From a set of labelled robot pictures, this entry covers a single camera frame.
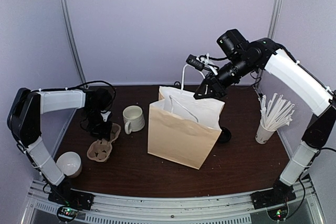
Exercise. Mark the brown paper bag white handles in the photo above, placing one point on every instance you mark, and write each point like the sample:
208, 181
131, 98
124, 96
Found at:
183, 129

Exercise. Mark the brown cardboard cup carrier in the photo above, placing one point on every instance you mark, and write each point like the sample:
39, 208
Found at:
100, 150

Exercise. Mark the aluminium corner post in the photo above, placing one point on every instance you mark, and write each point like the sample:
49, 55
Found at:
71, 40
276, 9

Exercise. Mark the white ceramic bowl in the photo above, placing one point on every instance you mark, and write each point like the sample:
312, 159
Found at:
70, 164

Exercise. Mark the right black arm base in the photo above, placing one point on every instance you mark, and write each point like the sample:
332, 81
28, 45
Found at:
273, 197

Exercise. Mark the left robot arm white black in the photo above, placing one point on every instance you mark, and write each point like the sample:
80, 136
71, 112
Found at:
24, 123

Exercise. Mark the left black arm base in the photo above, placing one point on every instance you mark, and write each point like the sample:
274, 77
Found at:
71, 199

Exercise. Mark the bundle of white wrapped straws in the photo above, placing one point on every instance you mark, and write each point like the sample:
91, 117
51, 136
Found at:
276, 112

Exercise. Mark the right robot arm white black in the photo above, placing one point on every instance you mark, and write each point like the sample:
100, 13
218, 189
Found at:
265, 54

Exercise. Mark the aluminium front rail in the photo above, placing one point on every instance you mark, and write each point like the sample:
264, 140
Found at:
234, 208

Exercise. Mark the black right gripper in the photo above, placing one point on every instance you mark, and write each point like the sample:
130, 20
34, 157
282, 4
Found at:
217, 88

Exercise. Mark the white ribbed ceramic mug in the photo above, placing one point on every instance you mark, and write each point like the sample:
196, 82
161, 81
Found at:
133, 119

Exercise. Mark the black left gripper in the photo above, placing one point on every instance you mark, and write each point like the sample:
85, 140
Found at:
104, 132

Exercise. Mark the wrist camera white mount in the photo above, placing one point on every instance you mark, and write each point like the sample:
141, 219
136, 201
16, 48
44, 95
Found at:
106, 115
203, 62

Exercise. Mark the left aluminium corner post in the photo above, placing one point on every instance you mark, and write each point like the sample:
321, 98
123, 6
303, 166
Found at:
71, 40

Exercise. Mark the paper cup holding straws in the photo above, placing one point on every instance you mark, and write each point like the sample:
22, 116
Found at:
263, 134

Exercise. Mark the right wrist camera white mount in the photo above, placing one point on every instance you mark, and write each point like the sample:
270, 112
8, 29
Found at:
203, 62

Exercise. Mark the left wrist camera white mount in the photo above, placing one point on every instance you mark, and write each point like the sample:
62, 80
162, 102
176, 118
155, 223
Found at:
106, 115

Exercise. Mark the right aluminium corner post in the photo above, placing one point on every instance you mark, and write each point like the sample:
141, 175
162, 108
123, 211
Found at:
276, 9

